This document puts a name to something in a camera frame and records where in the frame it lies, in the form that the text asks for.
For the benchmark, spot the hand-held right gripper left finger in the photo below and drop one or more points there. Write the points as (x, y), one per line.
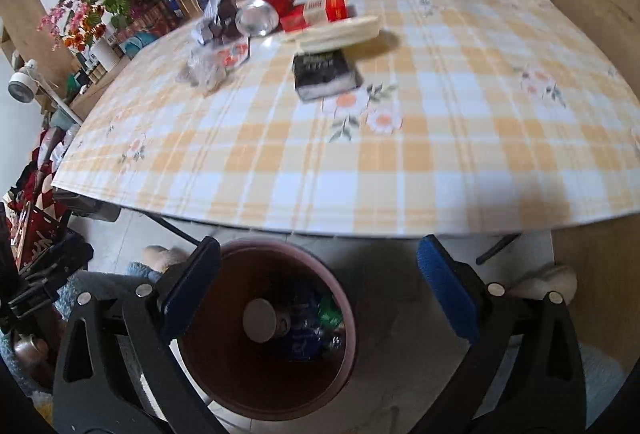
(192, 284)

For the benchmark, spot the maroon plastic bucket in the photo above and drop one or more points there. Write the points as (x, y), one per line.
(240, 379)

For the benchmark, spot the clear plastic wrapper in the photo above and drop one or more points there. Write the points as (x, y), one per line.
(212, 64)

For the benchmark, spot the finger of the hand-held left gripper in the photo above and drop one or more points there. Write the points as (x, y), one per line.
(65, 259)

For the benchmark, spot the teal ornament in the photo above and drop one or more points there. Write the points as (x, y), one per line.
(135, 44)

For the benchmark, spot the red argyle blanket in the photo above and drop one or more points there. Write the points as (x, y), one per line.
(42, 164)

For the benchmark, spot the orange artificial flowers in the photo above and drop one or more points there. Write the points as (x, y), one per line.
(82, 36)

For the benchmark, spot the person's left hand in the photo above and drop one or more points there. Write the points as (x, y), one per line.
(31, 356)

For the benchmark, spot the white desk fan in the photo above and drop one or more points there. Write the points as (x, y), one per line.
(22, 81)

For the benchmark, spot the aluminium drink can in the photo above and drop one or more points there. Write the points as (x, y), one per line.
(262, 320)

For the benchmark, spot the green gold foil wrapper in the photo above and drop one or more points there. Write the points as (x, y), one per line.
(331, 311)

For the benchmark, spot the black folding table frame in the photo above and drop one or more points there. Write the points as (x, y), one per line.
(172, 226)

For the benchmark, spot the person's right leg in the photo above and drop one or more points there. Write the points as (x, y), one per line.
(600, 379)

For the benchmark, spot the beige fluffy slipper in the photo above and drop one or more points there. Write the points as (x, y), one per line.
(545, 281)
(162, 256)

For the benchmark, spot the yellow plaid floral tablecloth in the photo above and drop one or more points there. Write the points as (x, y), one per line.
(350, 154)

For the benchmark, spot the red cigarette pack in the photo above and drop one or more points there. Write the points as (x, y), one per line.
(320, 11)

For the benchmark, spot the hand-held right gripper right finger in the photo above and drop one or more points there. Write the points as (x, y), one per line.
(447, 286)

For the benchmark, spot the white bottle vase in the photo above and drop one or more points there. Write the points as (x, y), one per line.
(106, 54)

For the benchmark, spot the black packet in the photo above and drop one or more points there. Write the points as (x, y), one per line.
(325, 74)

